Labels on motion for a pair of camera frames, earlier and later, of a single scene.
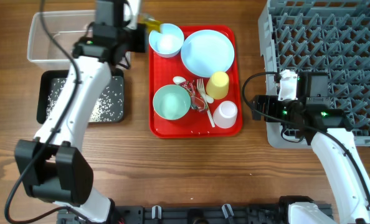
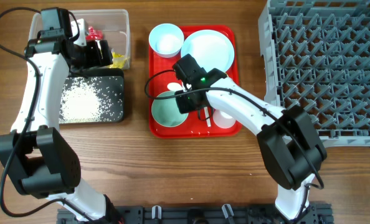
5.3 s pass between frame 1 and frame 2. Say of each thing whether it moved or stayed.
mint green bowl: moved
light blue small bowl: stayed
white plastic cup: stayed
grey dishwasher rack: stayed
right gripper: moved
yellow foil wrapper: moved
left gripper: moved
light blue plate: stayed
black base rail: stayed
